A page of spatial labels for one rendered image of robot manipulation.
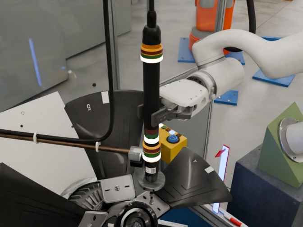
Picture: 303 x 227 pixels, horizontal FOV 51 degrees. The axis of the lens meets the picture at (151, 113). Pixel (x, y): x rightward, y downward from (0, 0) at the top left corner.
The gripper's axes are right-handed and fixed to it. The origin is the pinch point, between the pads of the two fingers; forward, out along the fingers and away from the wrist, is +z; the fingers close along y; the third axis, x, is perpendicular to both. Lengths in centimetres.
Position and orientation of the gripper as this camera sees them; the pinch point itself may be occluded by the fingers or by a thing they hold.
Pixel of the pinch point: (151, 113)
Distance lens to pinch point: 69.8
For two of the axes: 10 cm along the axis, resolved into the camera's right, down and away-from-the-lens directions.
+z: -7.2, 3.8, -5.8
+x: 0.0, -8.4, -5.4
